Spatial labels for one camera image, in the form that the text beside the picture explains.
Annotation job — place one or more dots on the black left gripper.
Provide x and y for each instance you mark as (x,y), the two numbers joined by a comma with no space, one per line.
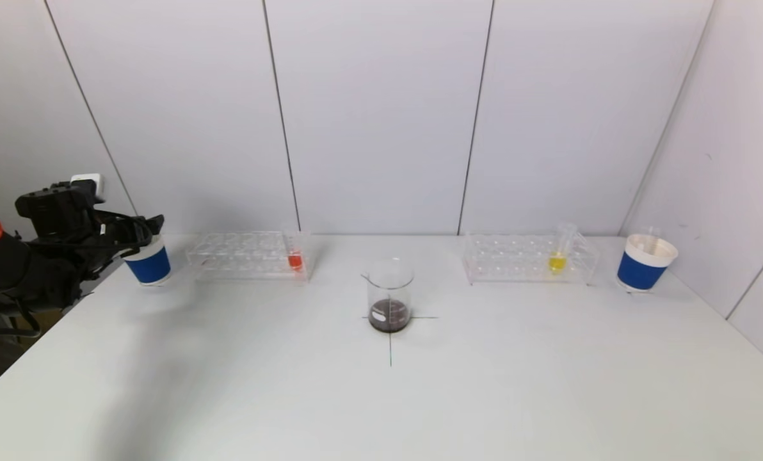
(143,228)

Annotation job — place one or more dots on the test tube with red liquid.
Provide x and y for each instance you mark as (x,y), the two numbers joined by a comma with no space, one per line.
(651,238)

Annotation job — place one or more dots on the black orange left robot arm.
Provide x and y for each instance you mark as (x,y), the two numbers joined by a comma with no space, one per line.
(16,269)

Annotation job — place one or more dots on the clear acrylic test tube rack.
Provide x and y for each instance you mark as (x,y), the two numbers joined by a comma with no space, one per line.
(247,259)
(522,262)

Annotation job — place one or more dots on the test tube with orange liquid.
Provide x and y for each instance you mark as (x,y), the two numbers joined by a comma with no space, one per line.
(295,261)

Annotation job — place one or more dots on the clear glass beaker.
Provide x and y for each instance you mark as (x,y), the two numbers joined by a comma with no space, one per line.
(389,317)

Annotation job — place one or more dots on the test tube with yellow liquid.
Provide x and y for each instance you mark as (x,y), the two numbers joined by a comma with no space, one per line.
(555,263)

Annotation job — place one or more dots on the blue white paper cup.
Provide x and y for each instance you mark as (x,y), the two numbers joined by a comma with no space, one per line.
(151,266)
(641,272)

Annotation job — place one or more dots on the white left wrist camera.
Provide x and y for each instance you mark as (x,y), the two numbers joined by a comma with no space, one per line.
(90,182)

